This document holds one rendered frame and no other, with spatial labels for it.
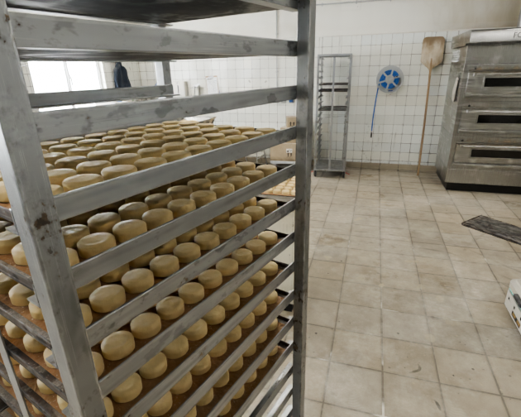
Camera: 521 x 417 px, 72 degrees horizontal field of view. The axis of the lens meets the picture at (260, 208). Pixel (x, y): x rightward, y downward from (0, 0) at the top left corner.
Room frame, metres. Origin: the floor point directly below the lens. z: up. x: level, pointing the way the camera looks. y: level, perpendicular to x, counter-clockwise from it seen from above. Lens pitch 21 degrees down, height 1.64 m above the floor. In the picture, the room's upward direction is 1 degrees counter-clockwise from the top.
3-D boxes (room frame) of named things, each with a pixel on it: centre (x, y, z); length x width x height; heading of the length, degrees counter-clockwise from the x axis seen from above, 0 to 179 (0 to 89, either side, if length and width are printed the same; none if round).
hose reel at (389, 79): (5.88, -2.04, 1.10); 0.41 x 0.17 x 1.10; 73
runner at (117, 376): (0.61, 0.09, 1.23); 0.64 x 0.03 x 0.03; 146
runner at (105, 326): (0.61, 0.09, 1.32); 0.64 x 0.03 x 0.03; 146
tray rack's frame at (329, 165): (5.79, -1.18, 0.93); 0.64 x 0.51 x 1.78; 165
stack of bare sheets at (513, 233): (3.43, -2.53, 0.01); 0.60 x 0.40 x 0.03; 31
